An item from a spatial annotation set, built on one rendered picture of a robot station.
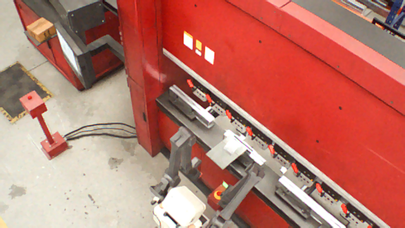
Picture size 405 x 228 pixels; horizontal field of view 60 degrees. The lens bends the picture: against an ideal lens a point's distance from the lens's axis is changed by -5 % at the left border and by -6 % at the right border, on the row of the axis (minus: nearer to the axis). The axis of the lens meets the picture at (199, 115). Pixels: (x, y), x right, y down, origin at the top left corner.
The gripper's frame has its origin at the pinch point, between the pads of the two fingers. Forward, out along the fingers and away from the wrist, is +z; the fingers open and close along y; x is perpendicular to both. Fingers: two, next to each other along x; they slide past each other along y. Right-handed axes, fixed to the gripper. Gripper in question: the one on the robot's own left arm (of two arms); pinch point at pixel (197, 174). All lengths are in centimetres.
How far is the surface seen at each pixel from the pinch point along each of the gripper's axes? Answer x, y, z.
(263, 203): -15, -45, 35
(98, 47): -23, 139, -12
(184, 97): -39, 61, 23
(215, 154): -19.3, 2.1, 9.4
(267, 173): -34, -33, 31
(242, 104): -57, 0, -22
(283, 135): -56, -35, -23
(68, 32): -16, 128, -58
